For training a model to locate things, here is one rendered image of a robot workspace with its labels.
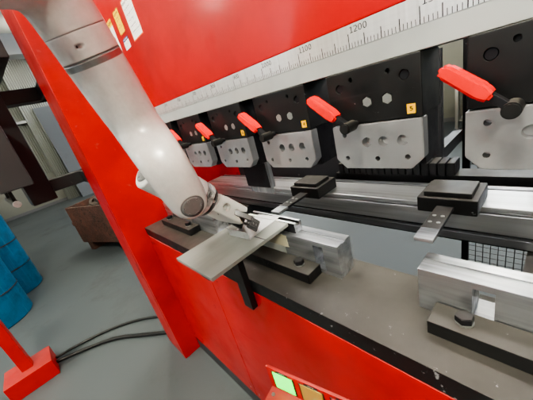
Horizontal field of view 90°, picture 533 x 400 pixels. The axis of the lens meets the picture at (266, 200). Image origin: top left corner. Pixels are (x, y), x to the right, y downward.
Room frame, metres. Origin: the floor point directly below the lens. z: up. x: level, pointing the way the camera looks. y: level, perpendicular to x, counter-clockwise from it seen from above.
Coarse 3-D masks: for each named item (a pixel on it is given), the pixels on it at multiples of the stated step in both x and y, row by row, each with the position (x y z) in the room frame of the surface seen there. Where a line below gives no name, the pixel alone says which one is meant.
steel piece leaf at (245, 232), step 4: (260, 220) 0.74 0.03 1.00; (264, 220) 0.73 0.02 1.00; (268, 220) 0.72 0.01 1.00; (272, 220) 0.72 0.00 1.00; (260, 224) 0.71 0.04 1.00; (264, 224) 0.70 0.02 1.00; (268, 224) 0.70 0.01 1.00; (244, 228) 0.71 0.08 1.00; (260, 228) 0.69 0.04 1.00; (264, 228) 0.68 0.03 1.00; (228, 232) 0.70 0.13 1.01; (232, 232) 0.68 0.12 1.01; (236, 232) 0.67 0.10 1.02; (240, 232) 0.66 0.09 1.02; (244, 232) 0.65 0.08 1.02; (248, 232) 0.68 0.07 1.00; (252, 232) 0.67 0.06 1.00; (256, 232) 0.67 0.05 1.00; (236, 236) 0.68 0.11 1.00; (240, 236) 0.66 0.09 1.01; (244, 236) 0.65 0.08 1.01; (248, 236) 0.64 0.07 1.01; (252, 236) 0.65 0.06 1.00
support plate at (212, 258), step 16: (272, 224) 0.69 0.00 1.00; (208, 240) 0.70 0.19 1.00; (224, 240) 0.67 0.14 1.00; (240, 240) 0.65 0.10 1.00; (256, 240) 0.62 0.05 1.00; (192, 256) 0.63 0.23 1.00; (208, 256) 0.61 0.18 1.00; (224, 256) 0.59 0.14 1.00; (240, 256) 0.57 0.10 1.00; (208, 272) 0.53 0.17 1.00; (224, 272) 0.53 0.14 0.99
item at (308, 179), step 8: (312, 176) 0.92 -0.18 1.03; (320, 176) 0.89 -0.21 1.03; (296, 184) 0.89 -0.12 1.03; (304, 184) 0.87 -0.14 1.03; (312, 184) 0.84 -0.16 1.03; (320, 184) 0.85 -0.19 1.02; (328, 184) 0.85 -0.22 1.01; (296, 192) 0.89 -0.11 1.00; (304, 192) 0.86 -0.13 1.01; (312, 192) 0.83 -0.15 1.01; (320, 192) 0.82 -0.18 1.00; (288, 200) 0.83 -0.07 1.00; (296, 200) 0.81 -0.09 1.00; (280, 208) 0.78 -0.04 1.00; (288, 208) 0.78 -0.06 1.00
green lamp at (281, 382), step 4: (272, 372) 0.38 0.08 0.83; (276, 376) 0.38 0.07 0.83; (280, 376) 0.37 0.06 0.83; (276, 380) 0.38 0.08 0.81; (280, 380) 0.37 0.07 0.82; (284, 380) 0.37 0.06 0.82; (288, 380) 0.36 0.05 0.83; (276, 384) 0.38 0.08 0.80; (280, 384) 0.38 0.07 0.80; (284, 384) 0.37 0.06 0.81; (288, 384) 0.36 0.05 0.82; (292, 384) 0.36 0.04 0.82; (280, 388) 0.38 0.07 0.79; (284, 388) 0.37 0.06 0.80; (288, 388) 0.37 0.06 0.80; (292, 388) 0.36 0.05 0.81; (292, 392) 0.36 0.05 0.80
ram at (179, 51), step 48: (96, 0) 1.17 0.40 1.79; (144, 0) 0.91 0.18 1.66; (192, 0) 0.74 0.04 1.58; (240, 0) 0.62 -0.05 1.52; (288, 0) 0.53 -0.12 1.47; (336, 0) 0.47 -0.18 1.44; (384, 0) 0.41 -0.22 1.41; (528, 0) 0.30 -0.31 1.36; (144, 48) 0.99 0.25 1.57; (192, 48) 0.79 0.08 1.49; (240, 48) 0.65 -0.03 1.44; (288, 48) 0.55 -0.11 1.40; (384, 48) 0.42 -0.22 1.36; (240, 96) 0.68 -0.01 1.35
